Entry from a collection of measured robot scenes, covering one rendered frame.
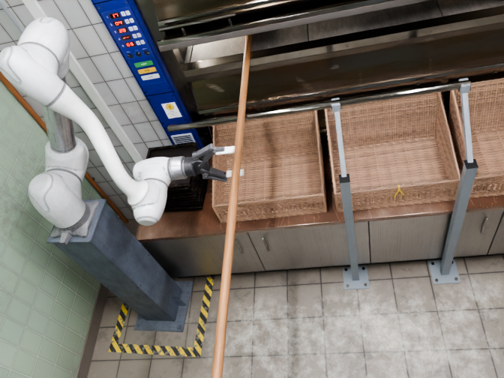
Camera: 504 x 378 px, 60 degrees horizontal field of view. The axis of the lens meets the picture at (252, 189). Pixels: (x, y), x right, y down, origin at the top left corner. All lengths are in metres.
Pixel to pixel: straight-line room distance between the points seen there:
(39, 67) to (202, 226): 1.17
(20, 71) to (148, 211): 0.59
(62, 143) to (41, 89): 0.46
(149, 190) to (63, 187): 0.42
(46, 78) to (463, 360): 2.19
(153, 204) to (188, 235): 0.71
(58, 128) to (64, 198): 0.28
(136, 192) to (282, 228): 0.85
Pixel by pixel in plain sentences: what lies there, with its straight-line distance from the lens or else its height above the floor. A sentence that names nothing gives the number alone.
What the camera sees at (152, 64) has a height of 1.27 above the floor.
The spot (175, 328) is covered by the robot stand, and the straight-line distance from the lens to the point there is 2.75.
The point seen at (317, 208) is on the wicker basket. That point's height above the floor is 0.62.
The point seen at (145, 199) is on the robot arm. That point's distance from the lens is 1.60.
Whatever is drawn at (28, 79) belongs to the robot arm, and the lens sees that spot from 1.49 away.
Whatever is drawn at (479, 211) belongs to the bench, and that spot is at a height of 0.54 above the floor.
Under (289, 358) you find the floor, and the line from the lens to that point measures 2.51.
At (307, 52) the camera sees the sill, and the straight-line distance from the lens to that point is 2.08.
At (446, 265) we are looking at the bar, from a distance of 2.56.
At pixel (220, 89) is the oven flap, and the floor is 1.03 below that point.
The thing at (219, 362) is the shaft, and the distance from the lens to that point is 1.30.
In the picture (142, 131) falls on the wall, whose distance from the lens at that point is 2.53.
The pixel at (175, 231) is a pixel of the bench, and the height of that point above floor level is 0.58.
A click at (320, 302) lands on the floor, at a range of 2.59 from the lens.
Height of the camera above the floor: 2.39
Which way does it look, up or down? 51 degrees down
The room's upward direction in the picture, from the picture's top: 22 degrees counter-clockwise
